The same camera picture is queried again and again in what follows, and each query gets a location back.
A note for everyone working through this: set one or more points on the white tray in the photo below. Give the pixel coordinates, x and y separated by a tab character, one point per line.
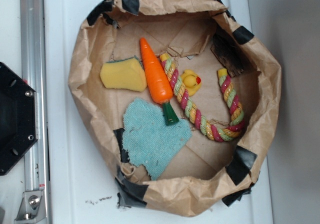
82	188

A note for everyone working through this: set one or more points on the orange plastic toy carrot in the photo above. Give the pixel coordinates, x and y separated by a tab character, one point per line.
157	81

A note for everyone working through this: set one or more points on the aluminium extrusion rail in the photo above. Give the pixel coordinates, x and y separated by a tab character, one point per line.
33	71

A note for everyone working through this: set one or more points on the brown paper bag bin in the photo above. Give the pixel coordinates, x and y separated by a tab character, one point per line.
200	35

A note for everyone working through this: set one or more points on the yellow rubber duck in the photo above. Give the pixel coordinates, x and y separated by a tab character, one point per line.
192	81

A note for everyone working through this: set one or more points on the yellow sponge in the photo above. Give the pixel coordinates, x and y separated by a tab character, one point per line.
124	74

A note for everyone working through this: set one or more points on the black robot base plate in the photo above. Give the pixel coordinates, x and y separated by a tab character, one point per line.
18	118

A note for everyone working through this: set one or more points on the multicolour braided rope toy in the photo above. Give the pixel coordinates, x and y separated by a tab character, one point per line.
193	113

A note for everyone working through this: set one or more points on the metal corner bracket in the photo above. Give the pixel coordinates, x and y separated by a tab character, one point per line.
32	207

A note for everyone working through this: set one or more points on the light blue cloth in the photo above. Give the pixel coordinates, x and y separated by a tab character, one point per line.
148	141

